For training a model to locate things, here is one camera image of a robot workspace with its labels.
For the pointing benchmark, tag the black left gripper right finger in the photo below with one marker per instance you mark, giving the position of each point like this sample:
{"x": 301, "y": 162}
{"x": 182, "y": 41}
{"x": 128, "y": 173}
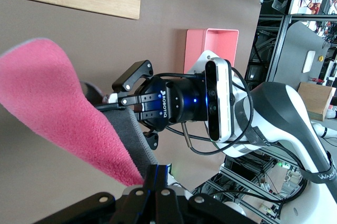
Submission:
{"x": 179, "y": 208}

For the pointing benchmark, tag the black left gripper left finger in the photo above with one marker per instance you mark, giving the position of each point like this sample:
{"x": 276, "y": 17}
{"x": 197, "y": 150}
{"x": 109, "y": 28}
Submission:
{"x": 126, "y": 208}

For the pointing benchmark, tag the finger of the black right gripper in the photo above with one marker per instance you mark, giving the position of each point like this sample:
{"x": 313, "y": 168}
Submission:
{"x": 151, "y": 139}
{"x": 134, "y": 72}

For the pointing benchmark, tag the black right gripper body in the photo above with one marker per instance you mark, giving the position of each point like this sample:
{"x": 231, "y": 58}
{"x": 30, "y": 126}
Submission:
{"x": 179, "y": 102}

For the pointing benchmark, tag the pink microfiber cloth grey trim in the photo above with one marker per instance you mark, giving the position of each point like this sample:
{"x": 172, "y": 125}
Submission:
{"x": 52, "y": 89}

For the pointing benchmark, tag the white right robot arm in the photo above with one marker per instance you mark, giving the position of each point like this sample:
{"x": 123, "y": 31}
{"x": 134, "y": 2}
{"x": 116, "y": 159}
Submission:
{"x": 276, "y": 108}

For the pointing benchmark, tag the pink plastic bin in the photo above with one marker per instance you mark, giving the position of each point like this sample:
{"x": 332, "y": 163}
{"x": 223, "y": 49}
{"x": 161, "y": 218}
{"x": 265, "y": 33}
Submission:
{"x": 194, "y": 47}

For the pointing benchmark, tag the grey desk panel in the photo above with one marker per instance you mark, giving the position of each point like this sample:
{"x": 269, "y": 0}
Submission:
{"x": 292, "y": 47}

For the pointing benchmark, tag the wooden box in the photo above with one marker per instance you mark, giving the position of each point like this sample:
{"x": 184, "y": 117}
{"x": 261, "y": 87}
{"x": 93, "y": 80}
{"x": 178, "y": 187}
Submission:
{"x": 313, "y": 100}

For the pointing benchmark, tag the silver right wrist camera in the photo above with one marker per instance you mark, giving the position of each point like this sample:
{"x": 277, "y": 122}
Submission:
{"x": 223, "y": 97}

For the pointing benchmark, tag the white wall device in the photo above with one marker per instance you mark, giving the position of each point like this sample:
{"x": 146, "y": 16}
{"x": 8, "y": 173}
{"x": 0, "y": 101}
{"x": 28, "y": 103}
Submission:
{"x": 308, "y": 61}

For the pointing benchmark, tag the aluminium frame shelving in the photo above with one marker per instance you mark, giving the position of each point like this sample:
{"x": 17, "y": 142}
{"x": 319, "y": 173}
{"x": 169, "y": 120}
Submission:
{"x": 276, "y": 2}

